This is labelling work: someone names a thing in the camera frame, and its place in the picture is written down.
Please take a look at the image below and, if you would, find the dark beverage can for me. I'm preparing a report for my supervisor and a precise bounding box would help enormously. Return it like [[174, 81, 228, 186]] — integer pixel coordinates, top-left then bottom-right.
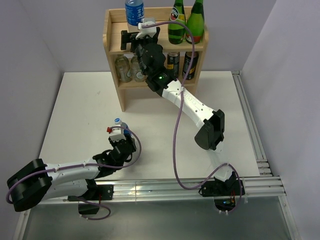
[[182, 51, 199, 80], [167, 52, 180, 78]]

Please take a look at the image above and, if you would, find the water bottle blue label front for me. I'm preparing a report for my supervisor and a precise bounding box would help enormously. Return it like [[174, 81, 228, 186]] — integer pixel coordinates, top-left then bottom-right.
[[113, 117, 131, 135]]

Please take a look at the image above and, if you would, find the water bottle blue label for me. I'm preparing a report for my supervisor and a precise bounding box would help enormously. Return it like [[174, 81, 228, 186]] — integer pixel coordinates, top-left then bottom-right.
[[125, 0, 144, 27], [113, 117, 131, 135]]

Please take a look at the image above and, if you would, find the green glass bottle front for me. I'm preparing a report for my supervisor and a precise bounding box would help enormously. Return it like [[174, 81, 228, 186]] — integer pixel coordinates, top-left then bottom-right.
[[167, 0, 186, 45]]

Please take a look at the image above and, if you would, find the green glass bottle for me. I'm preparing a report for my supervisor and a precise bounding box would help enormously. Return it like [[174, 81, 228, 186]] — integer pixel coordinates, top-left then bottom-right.
[[167, 0, 186, 45], [186, 0, 205, 44]]

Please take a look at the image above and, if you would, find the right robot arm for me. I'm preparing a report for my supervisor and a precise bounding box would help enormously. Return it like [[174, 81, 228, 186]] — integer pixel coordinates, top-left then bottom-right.
[[120, 27, 225, 151]]

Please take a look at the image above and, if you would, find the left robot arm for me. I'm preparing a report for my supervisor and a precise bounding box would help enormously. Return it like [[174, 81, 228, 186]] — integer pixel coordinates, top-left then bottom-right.
[[6, 134, 141, 212]]

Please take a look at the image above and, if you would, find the wooden two-tier shelf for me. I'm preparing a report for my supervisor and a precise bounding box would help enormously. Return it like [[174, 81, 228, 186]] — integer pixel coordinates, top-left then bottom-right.
[[102, 8, 209, 112]]

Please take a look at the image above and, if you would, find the clear glass bottle right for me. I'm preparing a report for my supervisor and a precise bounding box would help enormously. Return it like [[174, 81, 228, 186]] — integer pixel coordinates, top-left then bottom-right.
[[130, 54, 147, 83]]

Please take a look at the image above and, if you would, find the clear glass bottle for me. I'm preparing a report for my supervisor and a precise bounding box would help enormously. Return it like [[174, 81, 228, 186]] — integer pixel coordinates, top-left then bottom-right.
[[115, 54, 132, 83], [130, 54, 147, 83]]

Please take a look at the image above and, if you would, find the clear glass bottle left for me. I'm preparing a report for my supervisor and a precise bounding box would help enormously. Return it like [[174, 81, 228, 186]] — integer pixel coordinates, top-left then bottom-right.
[[115, 54, 132, 83]]

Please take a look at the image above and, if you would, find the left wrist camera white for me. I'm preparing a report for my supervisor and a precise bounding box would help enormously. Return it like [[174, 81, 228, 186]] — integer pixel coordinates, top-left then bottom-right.
[[106, 125, 126, 142]]

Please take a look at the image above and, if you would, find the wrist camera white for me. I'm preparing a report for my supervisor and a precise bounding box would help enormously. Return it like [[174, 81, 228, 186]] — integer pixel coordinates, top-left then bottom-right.
[[135, 17, 157, 40], [106, 125, 126, 142]]

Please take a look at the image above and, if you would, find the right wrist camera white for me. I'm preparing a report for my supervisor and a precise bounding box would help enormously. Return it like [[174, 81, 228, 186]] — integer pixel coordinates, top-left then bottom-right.
[[135, 17, 157, 40]]

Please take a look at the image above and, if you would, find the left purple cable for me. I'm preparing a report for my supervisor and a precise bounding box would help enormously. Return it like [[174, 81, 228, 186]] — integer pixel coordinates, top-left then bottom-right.
[[6, 126, 143, 221]]

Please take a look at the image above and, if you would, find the purple cable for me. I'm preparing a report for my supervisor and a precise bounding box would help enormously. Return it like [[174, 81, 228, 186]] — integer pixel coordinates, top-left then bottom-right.
[[6, 126, 143, 221], [141, 21, 243, 215]]

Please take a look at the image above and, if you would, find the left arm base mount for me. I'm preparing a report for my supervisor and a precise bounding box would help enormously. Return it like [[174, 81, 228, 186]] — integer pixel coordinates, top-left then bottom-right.
[[67, 184, 114, 221]]

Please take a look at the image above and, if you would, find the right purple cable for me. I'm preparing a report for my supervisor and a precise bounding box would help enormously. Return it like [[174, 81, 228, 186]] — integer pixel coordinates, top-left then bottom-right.
[[141, 21, 243, 215]]

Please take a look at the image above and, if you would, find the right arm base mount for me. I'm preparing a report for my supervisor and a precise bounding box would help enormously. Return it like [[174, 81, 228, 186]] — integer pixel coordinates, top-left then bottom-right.
[[198, 178, 246, 215]]

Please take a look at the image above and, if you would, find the aluminium front rail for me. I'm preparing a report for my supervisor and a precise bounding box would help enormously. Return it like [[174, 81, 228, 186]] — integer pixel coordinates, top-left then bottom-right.
[[23, 176, 286, 205]]

